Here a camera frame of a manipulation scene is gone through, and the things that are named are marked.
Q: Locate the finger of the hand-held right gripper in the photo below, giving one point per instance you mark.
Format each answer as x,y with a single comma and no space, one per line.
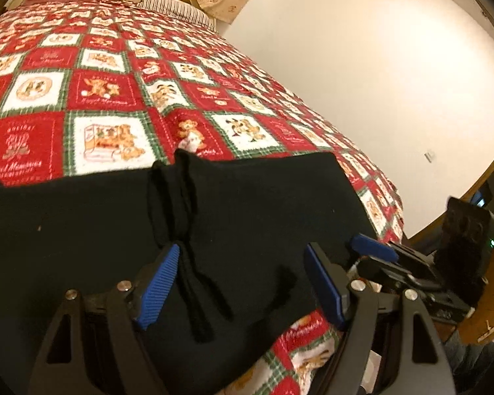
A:
374,247
374,271

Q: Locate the black pants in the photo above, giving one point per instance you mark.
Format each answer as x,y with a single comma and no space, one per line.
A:
168,255

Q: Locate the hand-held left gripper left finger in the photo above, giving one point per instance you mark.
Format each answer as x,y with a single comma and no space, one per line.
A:
160,284

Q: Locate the red printed bear blanket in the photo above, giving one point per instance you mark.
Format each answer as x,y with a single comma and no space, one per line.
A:
148,90

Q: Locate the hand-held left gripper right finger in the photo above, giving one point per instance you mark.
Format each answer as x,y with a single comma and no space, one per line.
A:
323,284

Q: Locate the striped pillow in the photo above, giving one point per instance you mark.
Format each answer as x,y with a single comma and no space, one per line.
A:
177,10

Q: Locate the white wall socket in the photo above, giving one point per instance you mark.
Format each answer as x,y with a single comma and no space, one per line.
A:
429,155

